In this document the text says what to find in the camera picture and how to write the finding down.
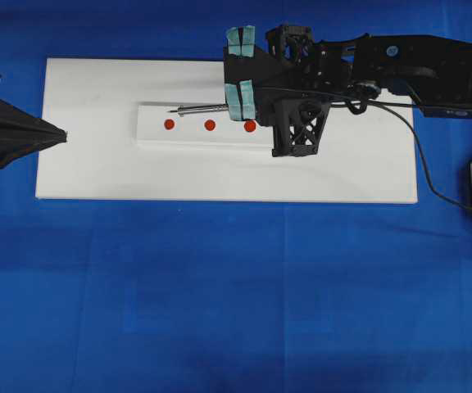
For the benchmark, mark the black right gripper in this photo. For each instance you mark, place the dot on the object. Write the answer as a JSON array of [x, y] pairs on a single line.
[[299, 81]]

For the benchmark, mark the red handled soldering iron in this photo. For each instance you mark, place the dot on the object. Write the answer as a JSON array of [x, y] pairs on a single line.
[[193, 110]]

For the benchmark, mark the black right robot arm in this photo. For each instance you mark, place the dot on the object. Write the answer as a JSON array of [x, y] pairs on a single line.
[[435, 73]]

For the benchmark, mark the right red dot mark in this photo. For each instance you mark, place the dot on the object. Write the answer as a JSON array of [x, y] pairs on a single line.
[[249, 126]]

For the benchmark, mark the red dot mark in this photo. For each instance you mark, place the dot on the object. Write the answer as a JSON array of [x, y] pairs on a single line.
[[249, 126], [169, 124], [210, 125]]

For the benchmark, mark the middle red dot mark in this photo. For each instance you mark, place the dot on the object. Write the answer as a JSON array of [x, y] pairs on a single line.
[[210, 125]]

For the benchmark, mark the left red dot mark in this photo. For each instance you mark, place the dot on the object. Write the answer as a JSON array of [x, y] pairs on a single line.
[[169, 124]]

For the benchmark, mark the large white base board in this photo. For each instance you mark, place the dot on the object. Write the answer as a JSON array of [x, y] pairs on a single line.
[[367, 158]]

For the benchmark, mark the small white raised plate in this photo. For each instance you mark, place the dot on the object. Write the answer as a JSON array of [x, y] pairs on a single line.
[[189, 130]]

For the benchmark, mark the blue table cloth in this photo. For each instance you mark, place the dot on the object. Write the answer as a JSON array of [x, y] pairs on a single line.
[[176, 296]]

